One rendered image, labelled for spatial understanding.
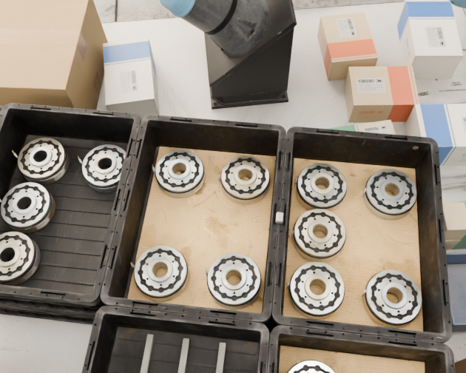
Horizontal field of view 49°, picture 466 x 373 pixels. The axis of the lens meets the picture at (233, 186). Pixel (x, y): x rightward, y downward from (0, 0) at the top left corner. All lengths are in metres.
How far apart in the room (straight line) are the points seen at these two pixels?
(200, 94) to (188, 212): 0.42
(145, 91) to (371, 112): 0.56
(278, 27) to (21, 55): 0.59
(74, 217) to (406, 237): 0.68
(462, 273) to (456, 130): 0.33
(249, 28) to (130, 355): 0.73
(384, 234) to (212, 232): 0.35
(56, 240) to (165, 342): 0.31
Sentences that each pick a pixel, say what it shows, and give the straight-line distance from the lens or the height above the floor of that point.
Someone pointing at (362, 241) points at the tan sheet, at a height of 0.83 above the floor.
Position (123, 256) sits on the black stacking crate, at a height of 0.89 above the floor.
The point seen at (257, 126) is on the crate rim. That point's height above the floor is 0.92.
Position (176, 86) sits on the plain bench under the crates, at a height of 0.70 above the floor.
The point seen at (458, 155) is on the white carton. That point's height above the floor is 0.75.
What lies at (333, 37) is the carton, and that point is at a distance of 1.42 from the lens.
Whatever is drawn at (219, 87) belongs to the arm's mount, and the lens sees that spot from 1.29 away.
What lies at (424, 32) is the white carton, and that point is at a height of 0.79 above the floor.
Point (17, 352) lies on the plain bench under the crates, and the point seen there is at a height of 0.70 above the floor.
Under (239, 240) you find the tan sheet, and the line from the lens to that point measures 1.04.
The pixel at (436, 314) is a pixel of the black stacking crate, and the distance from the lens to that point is 0.98.
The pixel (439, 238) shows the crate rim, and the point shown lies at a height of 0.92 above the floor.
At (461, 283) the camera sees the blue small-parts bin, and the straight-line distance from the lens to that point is 1.23.
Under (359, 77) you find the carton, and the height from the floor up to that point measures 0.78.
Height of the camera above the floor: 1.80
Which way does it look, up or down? 63 degrees down
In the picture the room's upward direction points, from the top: 3 degrees counter-clockwise
